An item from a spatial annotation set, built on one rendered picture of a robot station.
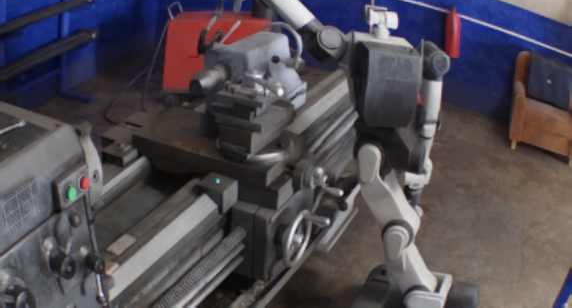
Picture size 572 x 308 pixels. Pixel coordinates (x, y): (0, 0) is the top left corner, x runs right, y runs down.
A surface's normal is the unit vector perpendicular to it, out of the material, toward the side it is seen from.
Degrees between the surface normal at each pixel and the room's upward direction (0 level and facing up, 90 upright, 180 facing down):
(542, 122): 90
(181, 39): 90
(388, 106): 105
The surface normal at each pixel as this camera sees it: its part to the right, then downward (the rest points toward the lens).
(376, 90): 0.07, 0.64
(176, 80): -0.07, 0.41
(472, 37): -0.40, 0.36
